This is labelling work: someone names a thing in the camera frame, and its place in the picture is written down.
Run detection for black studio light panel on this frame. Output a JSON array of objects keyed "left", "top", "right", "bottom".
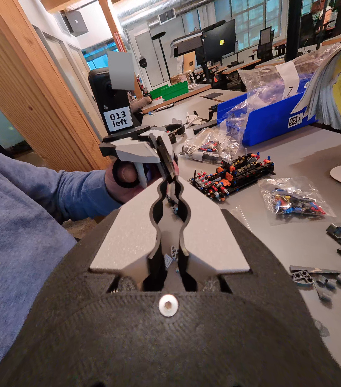
[{"left": 170, "top": 30, "right": 204, "bottom": 58}]

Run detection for silver duct with vents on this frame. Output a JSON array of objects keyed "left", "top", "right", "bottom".
[{"left": 117, "top": 0, "right": 216, "bottom": 19}]

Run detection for white paper sheet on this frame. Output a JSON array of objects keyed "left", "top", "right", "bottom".
[{"left": 275, "top": 60, "right": 301, "bottom": 100}]

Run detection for zip bag of multicoloured parts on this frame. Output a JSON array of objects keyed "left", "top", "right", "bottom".
[{"left": 258, "top": 176, "right": 337, "bottom": 226}]

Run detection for black office chair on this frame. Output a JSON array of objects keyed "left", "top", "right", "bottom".
[{"left": 249, "top": 27, "right": 275, "bottom": 62}]

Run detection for pile of dark grey pieces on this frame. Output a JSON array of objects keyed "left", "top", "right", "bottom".
[{"left": 288, "top": 222, "right": 341, "bottom": 303}]

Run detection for blue plastic bin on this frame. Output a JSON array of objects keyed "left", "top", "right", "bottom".
[{"left": 217, "top": 91, "right": 319, "bottom": 147}]

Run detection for open instruction booklet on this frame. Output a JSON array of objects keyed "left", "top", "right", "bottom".
[{"left": 294, "top": 29, "right": 341, "bottom": 133}]

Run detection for green plastic bins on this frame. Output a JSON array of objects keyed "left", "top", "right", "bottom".
[{"left": 149, "top": 81, "right": 189, "bottom": 102}]

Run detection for black pole stand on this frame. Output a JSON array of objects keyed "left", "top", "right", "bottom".
[{"left": 152, "top": 31, "right": 172, "bottom": 86}]

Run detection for black headphones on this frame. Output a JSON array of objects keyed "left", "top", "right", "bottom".
[{"left": 160, "top": 119, "right": 186, "bottom": 144}]

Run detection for black steel column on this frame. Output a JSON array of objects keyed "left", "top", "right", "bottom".
[{"left": 284, "top": 0, "right": 303, "bottom": 63}]

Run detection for background wooden workbench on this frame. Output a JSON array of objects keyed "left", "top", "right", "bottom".
[{"left": 199, "top": 45, "right": 310, "bottom": 91}]

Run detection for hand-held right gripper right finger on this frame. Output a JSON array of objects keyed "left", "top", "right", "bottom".
[{"left": 174, "top": 176, "right": 251, "bottom": 292}]

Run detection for crumpled clear plastic bag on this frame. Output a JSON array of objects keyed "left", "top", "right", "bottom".
[{"left": 237, "top": 53, "right": 334, "bottom": 121}]

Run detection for white toy plane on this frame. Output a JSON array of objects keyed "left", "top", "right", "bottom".
[{"left": 186, "top": 112, "right": 204, "bottom": 128}]

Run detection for grey wall box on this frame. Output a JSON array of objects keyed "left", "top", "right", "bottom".
[{"left": 62, "top": 10, "right": 89, "bottom": 37}]

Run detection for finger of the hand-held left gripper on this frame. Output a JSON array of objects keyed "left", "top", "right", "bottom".
[
  {"left": 148, "top": 128, "right": 181, "bottom": 184},
  {"left": 114, "top": 138, "right": 161, "bottom": 188}
]

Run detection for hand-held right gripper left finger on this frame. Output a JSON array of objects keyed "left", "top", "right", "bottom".
[{"left": 89, "top": 177, "right": 168, "bottom": 292}]

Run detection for lego car chassis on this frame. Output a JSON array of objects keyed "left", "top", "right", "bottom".
[{"left": 189, "top": 152, "right": 277, "bottom": 201}]

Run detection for clear bag with grey tool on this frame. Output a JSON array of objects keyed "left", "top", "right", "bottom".
[{"left": 179, "top": 127, "right": 240, "bottom": 165}]

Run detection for large black screen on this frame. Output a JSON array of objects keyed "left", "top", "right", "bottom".
[{"left": 202, "top": 20, "right": 237, "bottom": 59}]

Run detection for person's left hand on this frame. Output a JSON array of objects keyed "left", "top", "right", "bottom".
[{"left": 104, "top": 161, "right": 162, "bottom": 204}]

